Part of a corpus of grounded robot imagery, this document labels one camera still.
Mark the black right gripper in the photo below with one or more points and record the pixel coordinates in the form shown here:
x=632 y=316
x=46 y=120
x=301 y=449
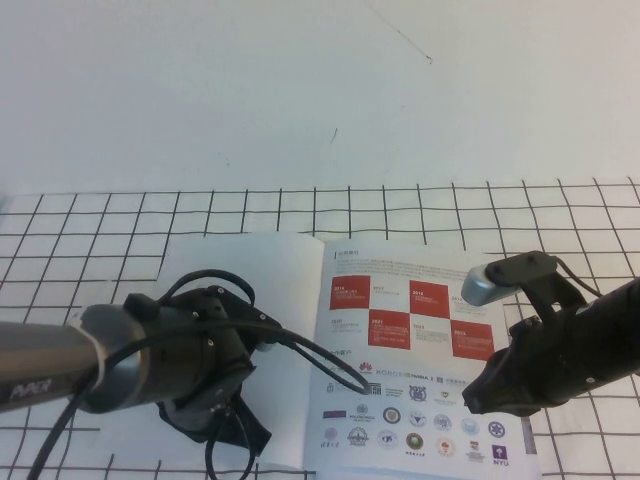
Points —
x=550 y=365

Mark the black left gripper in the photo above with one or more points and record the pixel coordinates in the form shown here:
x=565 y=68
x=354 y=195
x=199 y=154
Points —
x=205 y=405

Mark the AgileX robotics brochure book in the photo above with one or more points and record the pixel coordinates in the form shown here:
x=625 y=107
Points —
x=410 y=360

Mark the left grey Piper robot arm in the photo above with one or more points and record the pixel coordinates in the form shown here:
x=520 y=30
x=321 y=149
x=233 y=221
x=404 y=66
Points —
x=50 y=360

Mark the right black Piper robot arm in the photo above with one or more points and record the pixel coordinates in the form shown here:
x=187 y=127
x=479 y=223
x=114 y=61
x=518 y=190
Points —
x=610 y=330

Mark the white black-grid checkered tablecloth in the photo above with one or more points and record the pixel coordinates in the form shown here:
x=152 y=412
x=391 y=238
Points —
x=550 y=220

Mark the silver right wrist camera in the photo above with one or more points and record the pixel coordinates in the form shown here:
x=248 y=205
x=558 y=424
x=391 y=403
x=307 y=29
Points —
x=480 y=290

